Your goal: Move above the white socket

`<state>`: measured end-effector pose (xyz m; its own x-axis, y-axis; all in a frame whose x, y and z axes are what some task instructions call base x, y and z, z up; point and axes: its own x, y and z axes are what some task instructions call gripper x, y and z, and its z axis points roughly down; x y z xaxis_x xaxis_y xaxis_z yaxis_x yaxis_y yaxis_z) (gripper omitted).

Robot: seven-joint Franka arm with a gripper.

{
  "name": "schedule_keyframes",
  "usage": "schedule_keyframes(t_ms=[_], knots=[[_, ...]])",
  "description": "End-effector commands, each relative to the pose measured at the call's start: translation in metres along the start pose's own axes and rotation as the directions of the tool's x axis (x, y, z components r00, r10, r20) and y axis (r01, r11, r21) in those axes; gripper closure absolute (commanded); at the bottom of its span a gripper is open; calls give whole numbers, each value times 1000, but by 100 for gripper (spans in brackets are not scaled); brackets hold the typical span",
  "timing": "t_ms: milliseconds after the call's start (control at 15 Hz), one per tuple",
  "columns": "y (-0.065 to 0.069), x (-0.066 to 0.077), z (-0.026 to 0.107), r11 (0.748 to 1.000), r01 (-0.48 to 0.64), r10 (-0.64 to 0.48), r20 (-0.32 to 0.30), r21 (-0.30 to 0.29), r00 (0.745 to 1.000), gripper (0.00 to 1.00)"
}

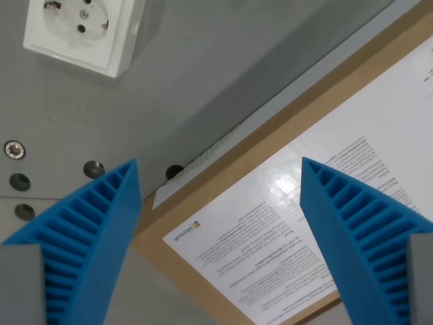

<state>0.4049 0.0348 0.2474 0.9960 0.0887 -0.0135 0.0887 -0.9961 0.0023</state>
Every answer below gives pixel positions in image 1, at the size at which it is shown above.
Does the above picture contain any white printed label sticker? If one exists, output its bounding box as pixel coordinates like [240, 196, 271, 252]
[162, 43, 433, 323]

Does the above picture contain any silver hex bolt with washer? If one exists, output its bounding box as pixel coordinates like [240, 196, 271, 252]
[3, 139, 26, 160]

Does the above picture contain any white mesh tape strip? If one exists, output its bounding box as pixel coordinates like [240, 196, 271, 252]
[152, 122, 248, 210]

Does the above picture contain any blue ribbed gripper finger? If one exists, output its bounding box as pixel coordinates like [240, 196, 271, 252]
[1, 158, 141, 325]
[299, 156, 433, 325]

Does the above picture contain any grey countersunk screw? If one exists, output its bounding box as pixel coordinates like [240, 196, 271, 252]
[83, 160, 106, 178]

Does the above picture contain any white wall socket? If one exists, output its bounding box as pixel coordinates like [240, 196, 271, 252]
[22, 0, 148, 79]

